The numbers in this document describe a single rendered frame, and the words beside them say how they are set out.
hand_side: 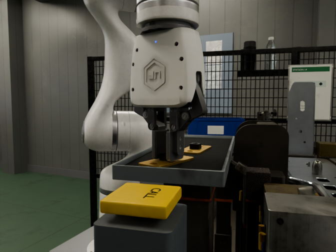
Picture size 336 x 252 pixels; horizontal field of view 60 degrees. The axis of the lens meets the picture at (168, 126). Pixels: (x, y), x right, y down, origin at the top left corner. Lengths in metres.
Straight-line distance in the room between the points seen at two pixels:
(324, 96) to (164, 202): 1.60
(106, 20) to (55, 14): 4.69
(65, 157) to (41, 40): 2.06
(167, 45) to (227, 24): 3.60
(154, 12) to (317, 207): 0.32
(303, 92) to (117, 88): 0.95
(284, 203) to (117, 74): 0.55
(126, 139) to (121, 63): 0.21
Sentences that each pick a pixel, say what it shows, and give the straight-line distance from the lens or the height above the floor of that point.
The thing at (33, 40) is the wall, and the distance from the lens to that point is 5.78.
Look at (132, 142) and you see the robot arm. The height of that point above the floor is 1.13.
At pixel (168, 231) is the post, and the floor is 1.14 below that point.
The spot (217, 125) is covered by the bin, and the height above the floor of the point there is 1.12.
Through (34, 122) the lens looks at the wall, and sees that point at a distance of 5.72.
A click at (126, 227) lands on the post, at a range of 0.26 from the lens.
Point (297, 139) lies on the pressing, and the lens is 1.50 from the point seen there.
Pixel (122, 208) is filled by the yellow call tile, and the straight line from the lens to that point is 0.26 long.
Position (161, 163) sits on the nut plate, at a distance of 0.39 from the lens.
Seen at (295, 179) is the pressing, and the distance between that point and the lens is 1.02.
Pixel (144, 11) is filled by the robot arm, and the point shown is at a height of 1.36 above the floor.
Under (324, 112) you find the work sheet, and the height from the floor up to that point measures 1.19.
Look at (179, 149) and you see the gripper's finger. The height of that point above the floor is 1.18.
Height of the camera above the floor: 1.24
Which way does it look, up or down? 4 degrees down
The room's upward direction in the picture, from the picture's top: straight up
